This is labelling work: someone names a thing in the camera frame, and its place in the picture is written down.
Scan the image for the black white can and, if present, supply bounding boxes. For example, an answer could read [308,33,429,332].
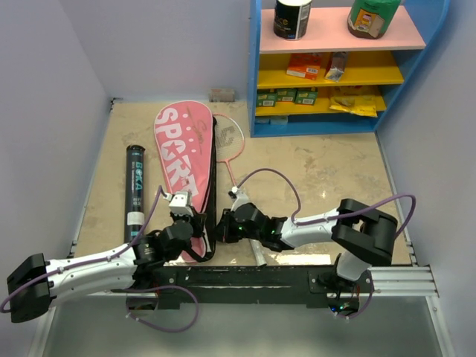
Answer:
[273,0,312,40]

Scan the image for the green box right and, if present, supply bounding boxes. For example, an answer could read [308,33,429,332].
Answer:
[295,87,318,106]

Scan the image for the pink badminton racket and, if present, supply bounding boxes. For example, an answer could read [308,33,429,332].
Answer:
[212,113,268,267]

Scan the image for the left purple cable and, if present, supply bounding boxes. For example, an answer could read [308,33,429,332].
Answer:
[0,185,200,331]

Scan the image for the pink racket bag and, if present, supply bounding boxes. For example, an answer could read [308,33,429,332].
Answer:
[153,100,216,261]

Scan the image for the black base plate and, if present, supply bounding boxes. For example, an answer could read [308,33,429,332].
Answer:
[117,266,373,309]

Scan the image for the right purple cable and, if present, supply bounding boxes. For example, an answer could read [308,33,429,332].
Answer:
[234,167,417,321]

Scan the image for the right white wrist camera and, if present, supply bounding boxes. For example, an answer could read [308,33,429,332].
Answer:
[228,186,250,211]

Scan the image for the black shuttlecock tube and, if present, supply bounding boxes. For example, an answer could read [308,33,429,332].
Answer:
[123,144,145,243]

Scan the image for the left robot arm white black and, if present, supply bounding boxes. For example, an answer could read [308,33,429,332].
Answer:
[1,214,206,324]

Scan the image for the green brown jar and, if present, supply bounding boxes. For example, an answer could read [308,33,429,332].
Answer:
[347,0,401,39]

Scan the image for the aluminium rail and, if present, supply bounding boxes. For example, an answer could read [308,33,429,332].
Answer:
[48,264,442,298]

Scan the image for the silver brown pouch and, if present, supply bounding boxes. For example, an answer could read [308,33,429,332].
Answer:
[324,51,349,83]

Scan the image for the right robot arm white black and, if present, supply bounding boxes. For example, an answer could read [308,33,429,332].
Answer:
[213,199,397,292]

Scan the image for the purple cable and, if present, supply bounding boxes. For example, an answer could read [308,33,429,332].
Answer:
[234,167,417,321]
[0,185,200,331]

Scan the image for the green box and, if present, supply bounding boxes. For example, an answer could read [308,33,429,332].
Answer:
[256,89,277,107]
[276,88,297,103]
[295,87,318,106]

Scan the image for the green box left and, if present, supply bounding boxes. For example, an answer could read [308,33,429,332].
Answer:
[256,89,277,107]

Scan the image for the brown wall block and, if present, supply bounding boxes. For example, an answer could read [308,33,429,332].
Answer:
[208,88,236,103]

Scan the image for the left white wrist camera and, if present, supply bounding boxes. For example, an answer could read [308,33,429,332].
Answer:
[165,191,193,216]

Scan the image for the green box middle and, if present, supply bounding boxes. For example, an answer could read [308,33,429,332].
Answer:
[276,88,297,103]

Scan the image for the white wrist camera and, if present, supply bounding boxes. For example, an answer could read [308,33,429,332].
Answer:
[165,191,193,216]
[228,186,250,211]

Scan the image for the orange box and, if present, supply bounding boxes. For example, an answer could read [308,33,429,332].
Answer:
[286,53,322,80]

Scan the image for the yellow snack bag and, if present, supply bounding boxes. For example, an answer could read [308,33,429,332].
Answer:
[329,94,377,118]

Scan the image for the blue shelf unit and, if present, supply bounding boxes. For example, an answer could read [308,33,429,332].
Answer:
[247,1,449,137]

